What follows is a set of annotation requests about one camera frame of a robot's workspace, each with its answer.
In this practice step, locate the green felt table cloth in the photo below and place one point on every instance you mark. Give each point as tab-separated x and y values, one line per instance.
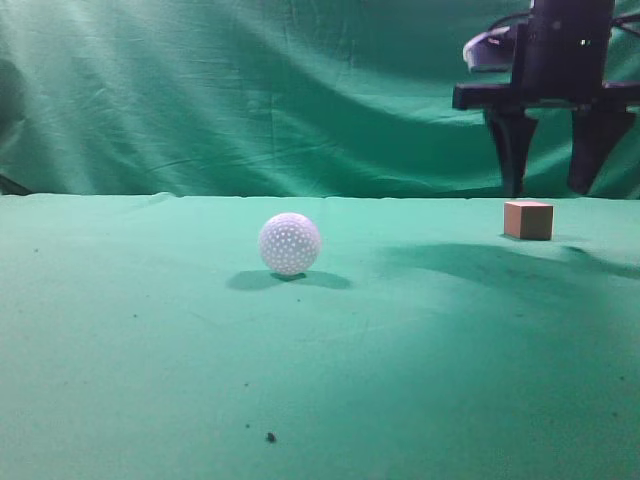
143	337

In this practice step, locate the green fabric backdrop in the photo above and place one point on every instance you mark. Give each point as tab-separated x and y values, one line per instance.
244	98

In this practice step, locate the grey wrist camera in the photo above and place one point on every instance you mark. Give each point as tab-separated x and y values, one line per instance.
491	51

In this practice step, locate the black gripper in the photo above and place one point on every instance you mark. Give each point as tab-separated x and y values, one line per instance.
559	59

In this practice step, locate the white dimpled golf ball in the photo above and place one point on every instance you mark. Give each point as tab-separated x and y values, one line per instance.
289	243

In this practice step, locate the red-brown cube block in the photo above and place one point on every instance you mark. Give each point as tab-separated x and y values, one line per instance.
528	220

